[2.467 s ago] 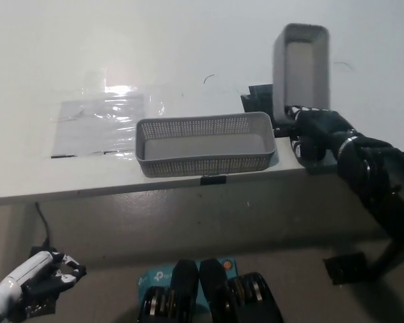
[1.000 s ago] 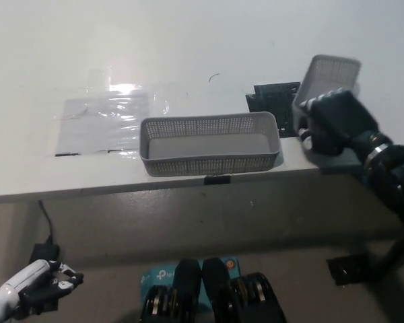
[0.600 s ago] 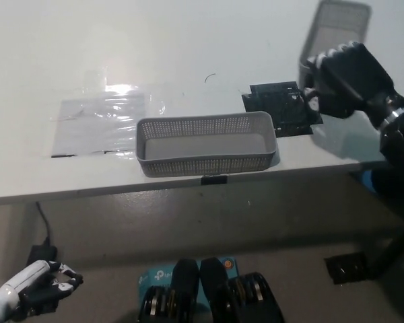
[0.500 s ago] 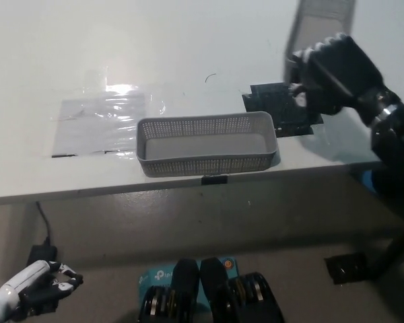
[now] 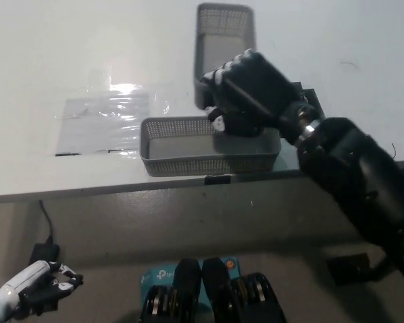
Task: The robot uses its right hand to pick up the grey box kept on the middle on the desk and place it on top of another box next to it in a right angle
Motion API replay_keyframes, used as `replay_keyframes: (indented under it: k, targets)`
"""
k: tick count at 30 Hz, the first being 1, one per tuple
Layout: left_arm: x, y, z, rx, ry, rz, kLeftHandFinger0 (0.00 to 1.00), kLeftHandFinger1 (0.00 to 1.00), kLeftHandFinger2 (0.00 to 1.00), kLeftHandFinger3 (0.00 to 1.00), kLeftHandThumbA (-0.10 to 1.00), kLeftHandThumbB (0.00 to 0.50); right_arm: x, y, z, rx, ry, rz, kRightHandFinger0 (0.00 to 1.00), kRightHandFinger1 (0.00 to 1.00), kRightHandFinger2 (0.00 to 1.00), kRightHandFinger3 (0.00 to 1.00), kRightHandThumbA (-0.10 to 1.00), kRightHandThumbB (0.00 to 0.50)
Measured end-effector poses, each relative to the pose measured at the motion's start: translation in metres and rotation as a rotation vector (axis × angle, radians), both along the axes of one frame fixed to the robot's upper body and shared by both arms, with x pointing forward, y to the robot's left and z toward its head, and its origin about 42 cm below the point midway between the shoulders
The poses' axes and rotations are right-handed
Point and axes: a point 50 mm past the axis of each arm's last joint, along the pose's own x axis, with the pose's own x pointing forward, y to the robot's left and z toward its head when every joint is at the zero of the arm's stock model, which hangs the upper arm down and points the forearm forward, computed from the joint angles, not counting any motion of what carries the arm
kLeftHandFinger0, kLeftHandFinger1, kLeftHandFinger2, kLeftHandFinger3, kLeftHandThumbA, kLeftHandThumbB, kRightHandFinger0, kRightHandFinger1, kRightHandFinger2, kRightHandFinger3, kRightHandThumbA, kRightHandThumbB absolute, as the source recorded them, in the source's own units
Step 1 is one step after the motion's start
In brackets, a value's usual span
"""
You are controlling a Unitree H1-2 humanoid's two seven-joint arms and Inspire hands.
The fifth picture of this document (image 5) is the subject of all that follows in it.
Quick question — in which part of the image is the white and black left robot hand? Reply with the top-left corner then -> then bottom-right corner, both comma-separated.
0,260 -> 84,317

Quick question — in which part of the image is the black power cable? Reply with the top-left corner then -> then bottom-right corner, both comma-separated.
38,200 -> 55,245

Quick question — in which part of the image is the teal tp-link box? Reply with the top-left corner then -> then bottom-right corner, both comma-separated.
139,257 -> 238,307

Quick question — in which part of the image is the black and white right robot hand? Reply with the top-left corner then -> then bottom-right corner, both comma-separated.
199,48 -> 306,138

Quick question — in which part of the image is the grey perforated plastic basket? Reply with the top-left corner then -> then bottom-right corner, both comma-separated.
139,116 -> 281,178
192,3 -> 257,110

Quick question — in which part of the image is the black tape on table edge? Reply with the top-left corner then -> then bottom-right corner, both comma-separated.
204,174 -> 232,186

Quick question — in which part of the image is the black power adapter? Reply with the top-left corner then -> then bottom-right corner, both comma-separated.
28,242 -> 61,266

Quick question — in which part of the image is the clear plastic covered paper sheet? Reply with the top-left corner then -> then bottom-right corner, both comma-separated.
52,85 -> 171,158

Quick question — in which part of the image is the black floor tape patch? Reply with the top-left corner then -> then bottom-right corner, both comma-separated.
326,252 -> 374,286

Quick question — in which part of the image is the black square tape patch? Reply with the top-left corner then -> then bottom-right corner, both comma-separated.
291,81 -> 326,122

